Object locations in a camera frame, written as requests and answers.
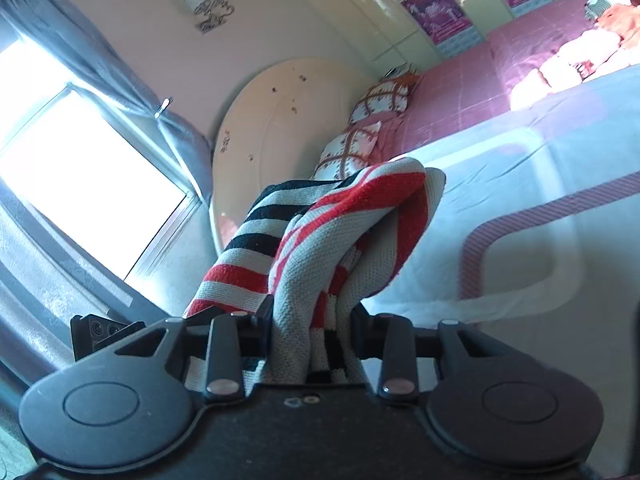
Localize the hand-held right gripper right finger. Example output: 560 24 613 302
349 304 503 402

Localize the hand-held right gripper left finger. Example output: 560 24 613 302
114 296 276 402

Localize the striped knit sweater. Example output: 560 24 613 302
182 156 447 393

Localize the grey curtain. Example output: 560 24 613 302
0 180 161 411
0 0 217 203

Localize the window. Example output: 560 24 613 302
0 37 203 283

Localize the white brown patterned pillow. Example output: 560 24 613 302
312 120 383 182
350 77 422 125

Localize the white printed bed sheet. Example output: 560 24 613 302
360 62 640 341

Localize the cream rounded headboard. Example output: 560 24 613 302
207 57 386 261

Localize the pink bedspread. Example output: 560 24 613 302
372 0 640 171

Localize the cream wardrobe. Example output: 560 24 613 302
260 0 591 73

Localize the white crumpled cloth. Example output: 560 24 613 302
510 29 640 111

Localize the orange cloth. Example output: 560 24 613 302
597 2 640 50

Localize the grey white striped garment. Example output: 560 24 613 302
585 0 632 21

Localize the wall lamp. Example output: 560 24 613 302
182 0 236 35

